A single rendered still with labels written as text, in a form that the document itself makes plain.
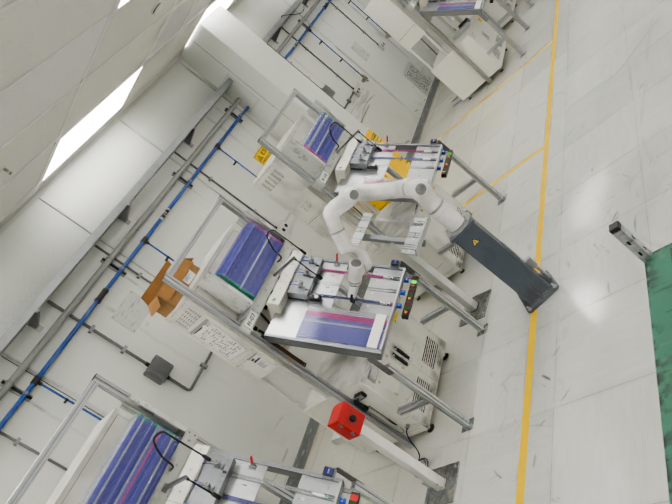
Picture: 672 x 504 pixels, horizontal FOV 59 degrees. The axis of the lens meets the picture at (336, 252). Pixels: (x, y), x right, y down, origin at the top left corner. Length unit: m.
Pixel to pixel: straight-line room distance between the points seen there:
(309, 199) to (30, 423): 2.48
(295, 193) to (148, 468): 2.46
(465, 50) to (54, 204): 4.92
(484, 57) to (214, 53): 3.18
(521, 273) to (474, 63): 4.38
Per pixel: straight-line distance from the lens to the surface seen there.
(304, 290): 3.72
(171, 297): 3.81
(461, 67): 7.82
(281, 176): 4.66
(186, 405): 4.92
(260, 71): 6.59
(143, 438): 3.10
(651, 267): 1.89
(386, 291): 3.72
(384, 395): 3.75
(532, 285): 3.86
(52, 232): 5.16
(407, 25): 7.71
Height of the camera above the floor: 2.07
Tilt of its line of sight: 14 degrees down
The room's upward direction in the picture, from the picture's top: 53 degrees counter-clockwise
